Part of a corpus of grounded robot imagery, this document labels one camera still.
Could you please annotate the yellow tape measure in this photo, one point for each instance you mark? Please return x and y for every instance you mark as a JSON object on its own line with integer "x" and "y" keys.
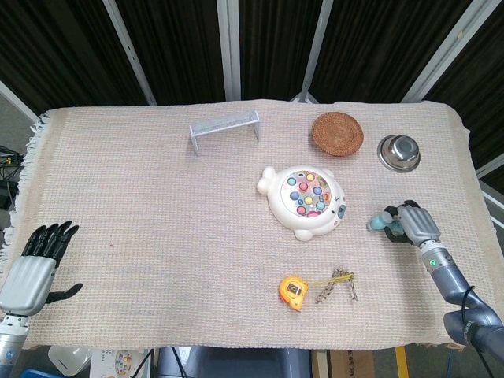
{"x": 293, "y": 293}

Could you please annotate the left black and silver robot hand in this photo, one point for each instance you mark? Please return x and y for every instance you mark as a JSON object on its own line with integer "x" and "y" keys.
{"x": 25, "y": 283}

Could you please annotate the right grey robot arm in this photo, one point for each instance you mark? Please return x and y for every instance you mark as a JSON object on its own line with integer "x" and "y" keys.
{"x": 449, "y": 275}

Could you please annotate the stainless steel bowl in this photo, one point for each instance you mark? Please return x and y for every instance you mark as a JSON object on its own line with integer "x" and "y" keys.
{"x": 398, "y": 151}

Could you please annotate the beige woven tablecloth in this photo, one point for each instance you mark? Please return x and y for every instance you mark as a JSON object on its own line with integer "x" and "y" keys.
{"x": 157, "y": 216}

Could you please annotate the white seal fishing toy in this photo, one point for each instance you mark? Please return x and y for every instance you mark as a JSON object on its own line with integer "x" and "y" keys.
{"x": 315, "y": 224}

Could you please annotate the white metal frame post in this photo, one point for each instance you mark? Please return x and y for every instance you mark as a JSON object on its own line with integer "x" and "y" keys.
{"x": 229, "y": 47}
{"x": 130, "y": 55}
{"x": 492, "y": 204}
{"x": 15, "y": 100}
{"x": 315, "y": 51}
{"x": 445, "y": 51}

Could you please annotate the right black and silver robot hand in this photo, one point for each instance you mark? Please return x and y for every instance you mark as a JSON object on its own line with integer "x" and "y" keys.
{"x": 421, "y": 226}

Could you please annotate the dark pleated curtain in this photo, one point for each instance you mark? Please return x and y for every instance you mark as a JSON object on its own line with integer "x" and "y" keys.
{"x": 181, "y": 47}

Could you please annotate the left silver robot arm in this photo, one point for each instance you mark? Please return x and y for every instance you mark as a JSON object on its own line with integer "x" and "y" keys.
{"x": 10, "y": 346}

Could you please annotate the colourful printed toy box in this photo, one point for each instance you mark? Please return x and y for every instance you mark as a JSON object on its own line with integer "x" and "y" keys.
{"x": 118, "y": 364}

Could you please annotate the brown cardboard box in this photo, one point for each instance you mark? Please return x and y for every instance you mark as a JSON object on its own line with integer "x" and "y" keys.
{"x": 346, "y": 364}

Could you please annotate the round woven rattan coaster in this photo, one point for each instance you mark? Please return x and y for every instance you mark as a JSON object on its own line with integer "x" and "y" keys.
{"x": 338, "y": 132}

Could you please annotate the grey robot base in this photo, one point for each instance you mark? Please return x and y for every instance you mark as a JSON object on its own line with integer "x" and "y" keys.
{"x": 236, "y": 364}

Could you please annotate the white plastic box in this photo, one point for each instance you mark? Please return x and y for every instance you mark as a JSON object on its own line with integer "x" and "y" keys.
{"x": 69, "y": 360}

